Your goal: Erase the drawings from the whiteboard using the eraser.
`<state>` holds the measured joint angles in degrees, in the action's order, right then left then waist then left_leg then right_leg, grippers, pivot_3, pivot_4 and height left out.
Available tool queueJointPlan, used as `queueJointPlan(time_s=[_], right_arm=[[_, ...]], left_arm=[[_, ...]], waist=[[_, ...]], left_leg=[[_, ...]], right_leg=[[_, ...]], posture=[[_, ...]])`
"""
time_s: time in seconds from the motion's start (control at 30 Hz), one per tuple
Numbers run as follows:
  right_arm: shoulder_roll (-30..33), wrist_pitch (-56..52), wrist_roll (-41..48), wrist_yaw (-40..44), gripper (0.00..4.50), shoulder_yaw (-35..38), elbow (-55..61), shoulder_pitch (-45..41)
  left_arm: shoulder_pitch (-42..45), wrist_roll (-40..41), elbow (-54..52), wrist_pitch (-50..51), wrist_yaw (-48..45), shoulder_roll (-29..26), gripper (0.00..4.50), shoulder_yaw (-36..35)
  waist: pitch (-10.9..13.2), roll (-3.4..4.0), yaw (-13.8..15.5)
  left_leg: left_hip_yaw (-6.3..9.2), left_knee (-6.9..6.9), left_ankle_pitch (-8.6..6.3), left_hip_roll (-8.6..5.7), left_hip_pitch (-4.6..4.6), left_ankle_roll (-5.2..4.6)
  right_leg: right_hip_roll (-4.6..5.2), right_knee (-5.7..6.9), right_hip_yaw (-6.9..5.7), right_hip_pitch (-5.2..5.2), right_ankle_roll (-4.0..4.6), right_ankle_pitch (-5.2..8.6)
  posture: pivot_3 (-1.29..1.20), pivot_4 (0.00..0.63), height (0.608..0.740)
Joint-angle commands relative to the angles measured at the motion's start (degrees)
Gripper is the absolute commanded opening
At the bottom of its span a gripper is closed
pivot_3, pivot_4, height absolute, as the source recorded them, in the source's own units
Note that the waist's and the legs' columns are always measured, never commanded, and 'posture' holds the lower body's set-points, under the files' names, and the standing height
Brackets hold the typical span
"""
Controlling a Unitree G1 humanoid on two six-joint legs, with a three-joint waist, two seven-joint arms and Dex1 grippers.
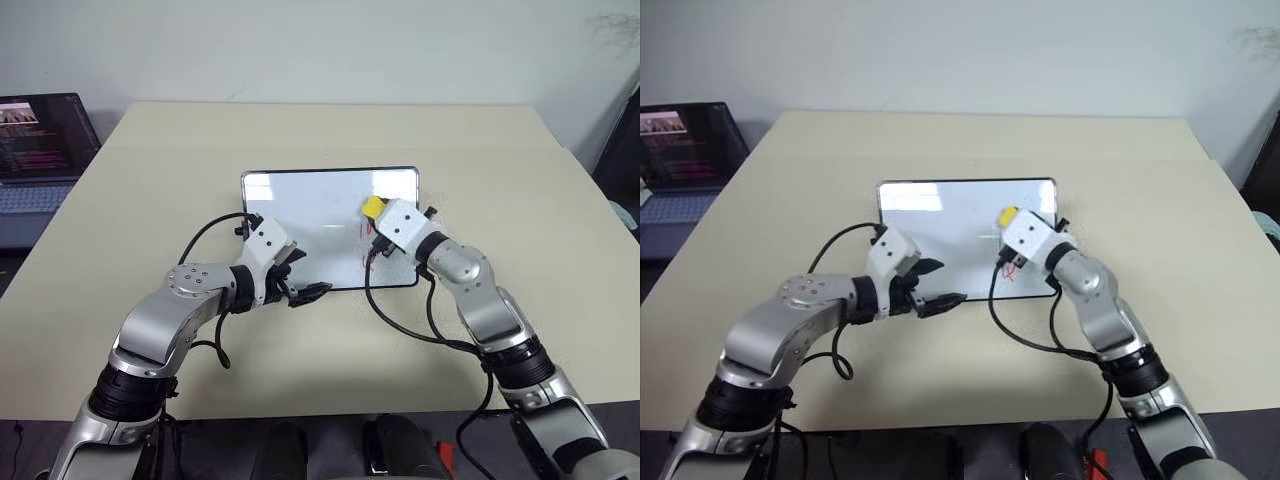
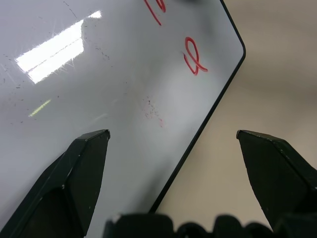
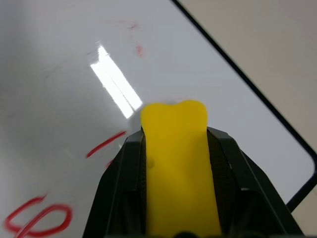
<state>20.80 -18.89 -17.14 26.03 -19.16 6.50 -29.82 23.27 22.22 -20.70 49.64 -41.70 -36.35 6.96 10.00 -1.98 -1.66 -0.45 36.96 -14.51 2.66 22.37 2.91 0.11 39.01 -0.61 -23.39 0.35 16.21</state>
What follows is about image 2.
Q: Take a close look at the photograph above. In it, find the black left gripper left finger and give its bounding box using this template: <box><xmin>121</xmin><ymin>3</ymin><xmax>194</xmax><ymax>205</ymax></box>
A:
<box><xmin>0</xmin><ymin>129</ymin><xmax>111</xmax><ymax>238</ymax></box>

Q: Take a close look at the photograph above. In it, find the black-framed whiteboard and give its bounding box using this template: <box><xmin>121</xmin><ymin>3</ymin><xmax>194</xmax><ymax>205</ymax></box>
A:
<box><xmin>0</xmin><ymin>0</ymin><xmax>247</xmax><ymax>223</ymax></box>

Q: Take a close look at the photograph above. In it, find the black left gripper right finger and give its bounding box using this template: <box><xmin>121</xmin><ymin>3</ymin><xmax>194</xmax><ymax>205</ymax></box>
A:
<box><xmin>236</xmin><ymin>129</ymin><xmax>317</xmax><ymax>233</ymax></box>

